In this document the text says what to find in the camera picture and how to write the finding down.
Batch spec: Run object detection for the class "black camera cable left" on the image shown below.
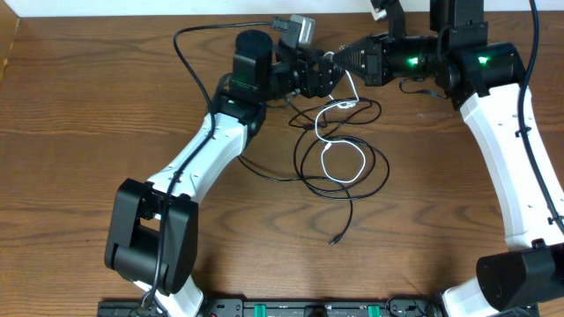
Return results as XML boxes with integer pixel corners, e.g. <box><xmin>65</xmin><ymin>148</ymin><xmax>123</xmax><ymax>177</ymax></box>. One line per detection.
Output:
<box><xmin>140</xmin><ymin>16</ymin><xmax>301</xmax><ymax>309</ymax></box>

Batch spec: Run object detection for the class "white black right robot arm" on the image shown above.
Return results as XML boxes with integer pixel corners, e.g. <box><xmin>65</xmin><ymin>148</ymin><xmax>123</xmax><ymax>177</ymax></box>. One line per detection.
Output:
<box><xmin>334</xmin><ymin>0</ymin><xmax>563</xmax><ymax>316</ymax></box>

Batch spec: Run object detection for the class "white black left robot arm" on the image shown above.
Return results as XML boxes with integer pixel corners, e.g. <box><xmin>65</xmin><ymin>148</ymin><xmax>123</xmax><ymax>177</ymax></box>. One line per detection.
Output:
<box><xmin>104</xmin><ymin>30</ymin><xmax>344</xmax><ymax>316</ymax></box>

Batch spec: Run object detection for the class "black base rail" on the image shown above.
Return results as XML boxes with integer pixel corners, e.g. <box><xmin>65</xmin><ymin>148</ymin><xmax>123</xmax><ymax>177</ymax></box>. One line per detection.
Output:
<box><xmin>96</xmin><ymin>298</ymin><xmax>540</xmax><ymax>317</ymax></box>

